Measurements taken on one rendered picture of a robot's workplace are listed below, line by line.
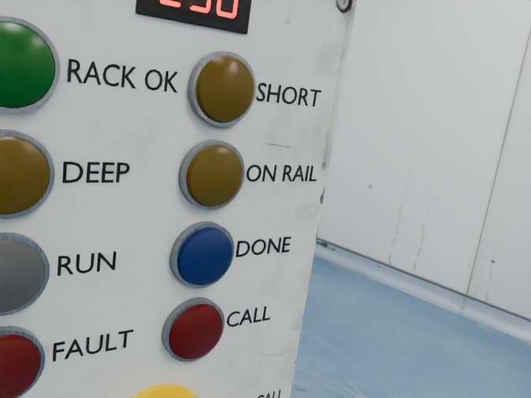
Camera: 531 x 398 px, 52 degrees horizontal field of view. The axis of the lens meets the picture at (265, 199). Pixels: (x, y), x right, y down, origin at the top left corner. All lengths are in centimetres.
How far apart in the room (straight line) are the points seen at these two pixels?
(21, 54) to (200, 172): 8
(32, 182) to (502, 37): 294
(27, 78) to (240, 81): 8
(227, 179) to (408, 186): 301
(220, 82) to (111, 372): 13
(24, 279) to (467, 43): 300
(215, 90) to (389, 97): 309
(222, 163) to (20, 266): 9
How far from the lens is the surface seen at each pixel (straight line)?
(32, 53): 19
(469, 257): 313
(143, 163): 22
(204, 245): 23
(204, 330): 25
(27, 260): 21
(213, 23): 22
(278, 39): 24
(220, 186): 23
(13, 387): 23
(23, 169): 20
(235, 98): 22
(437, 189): 315
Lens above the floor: 112
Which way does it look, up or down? 13 degrees down
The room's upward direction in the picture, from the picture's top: 8 degrees clockwise
